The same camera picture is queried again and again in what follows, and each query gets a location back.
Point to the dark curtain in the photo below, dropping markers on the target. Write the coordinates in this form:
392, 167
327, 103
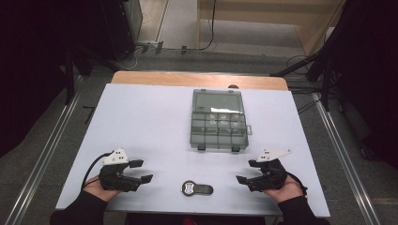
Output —
34, 72
374, 81

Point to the black bottle opener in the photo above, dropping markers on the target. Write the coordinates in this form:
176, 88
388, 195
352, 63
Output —
197, 188

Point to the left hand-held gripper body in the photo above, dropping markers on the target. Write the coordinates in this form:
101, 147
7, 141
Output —
116, 178

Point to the person's right hand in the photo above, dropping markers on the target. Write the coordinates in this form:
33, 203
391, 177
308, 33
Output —
287, 191

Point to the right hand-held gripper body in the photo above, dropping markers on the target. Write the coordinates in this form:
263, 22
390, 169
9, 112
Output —
271, 178

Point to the group of small white parts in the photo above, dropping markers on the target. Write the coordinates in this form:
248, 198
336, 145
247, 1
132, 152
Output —
222, 120

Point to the light wooden furniture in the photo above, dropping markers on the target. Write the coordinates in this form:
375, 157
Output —
266, 15

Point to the clear plastic compartment box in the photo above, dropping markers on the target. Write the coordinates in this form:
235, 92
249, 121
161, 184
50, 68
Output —
219, 125

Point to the black metal stand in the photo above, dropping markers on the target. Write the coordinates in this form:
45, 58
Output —
316, 59

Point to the metal floor rail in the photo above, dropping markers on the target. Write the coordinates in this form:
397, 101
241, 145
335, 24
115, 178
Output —
347, 159
47, 156

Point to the person's left hand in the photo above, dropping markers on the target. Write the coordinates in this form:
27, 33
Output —
97, 190

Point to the black cabinet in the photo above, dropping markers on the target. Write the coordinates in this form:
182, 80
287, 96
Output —
123, 28

